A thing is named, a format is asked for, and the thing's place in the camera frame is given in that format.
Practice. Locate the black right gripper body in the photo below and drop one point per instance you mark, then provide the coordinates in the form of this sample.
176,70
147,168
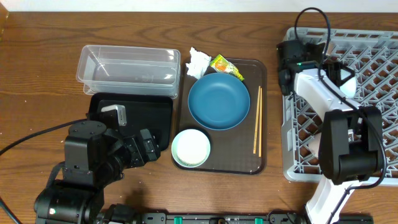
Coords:
331,73

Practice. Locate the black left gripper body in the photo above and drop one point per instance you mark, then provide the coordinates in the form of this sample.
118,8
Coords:
132,157

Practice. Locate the wooden chopstick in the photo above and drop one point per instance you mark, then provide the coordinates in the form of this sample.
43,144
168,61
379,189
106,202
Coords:
257,119

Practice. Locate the dark blue plate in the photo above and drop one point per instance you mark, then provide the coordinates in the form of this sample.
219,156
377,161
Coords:
219,101

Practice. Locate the white tissue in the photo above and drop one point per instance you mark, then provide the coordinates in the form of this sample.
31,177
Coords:
198,64

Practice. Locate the light blue bowl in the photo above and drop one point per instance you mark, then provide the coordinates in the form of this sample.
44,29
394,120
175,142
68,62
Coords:
348,83

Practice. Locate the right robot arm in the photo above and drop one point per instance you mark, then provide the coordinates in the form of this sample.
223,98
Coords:
349,147

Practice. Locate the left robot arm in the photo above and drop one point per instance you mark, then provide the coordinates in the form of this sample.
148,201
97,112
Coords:
95,156

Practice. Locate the white cup in rack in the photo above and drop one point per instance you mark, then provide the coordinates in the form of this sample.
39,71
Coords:
314,145

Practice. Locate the clear plastic bin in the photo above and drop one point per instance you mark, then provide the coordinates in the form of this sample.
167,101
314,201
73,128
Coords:
129,70

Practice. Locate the brown plastic tray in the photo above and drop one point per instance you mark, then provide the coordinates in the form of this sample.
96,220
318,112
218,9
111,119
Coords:
232,149

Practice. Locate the yellow green snack wrapper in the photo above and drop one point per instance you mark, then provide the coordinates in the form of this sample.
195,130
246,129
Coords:
221,65

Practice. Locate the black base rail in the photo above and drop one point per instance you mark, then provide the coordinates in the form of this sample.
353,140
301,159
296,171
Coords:
217,218

